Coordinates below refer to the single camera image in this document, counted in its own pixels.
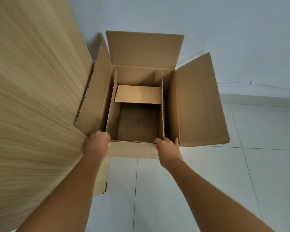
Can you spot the person's right hand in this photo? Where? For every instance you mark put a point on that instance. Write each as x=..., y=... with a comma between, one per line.
x=168, y=153

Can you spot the person's left hand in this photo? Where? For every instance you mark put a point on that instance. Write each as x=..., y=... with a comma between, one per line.
x=95, y=146

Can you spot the person's right little finger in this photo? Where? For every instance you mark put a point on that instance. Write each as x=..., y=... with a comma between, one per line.
x=177, y=142

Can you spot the person's left thumb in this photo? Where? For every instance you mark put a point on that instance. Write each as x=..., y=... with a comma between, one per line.
x=108, y=143

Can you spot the brown cardboard box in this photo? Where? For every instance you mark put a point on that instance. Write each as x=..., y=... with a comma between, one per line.
x=198, y=106

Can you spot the person's left forearm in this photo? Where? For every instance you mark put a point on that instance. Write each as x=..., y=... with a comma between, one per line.
x=67, y=193

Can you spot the person's right forearm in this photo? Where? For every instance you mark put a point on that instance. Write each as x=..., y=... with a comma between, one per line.
x=207, y=198

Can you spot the small black cabinet fitting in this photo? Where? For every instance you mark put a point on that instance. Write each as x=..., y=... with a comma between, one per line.
x=105, y=187

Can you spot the cardboard divider insert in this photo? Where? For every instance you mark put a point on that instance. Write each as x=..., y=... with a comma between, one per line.
x=137, y=94

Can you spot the light wooden cabinet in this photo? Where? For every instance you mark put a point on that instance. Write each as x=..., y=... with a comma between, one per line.
x=31, y=106

